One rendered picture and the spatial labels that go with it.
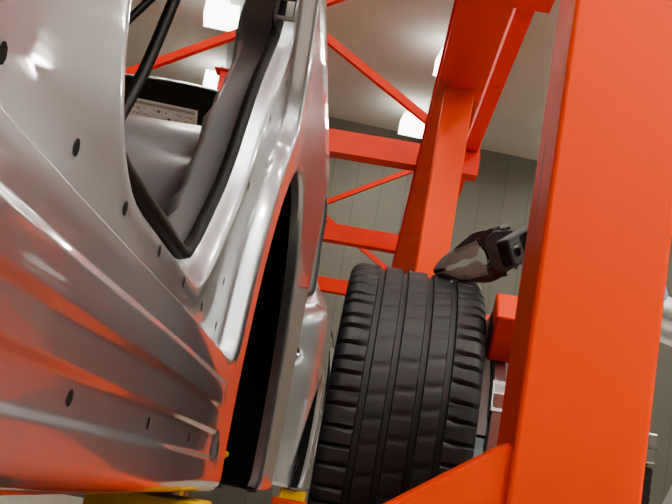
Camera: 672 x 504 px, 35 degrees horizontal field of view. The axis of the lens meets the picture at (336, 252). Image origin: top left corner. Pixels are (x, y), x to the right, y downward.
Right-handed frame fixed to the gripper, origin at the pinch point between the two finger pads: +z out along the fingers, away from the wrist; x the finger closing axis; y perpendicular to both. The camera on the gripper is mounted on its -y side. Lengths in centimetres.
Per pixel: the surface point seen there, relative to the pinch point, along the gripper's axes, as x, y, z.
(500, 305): -6.1, -15.6, -7.5
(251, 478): -33, 29, 51
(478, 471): -16, -60, 2
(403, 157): 1, 634, 8
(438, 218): -27, 382, -2
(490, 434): -23.3, -23.8, 0.4
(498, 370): -15.9, -16.4, -4.0
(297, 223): 14.3, 25.0, 24.3
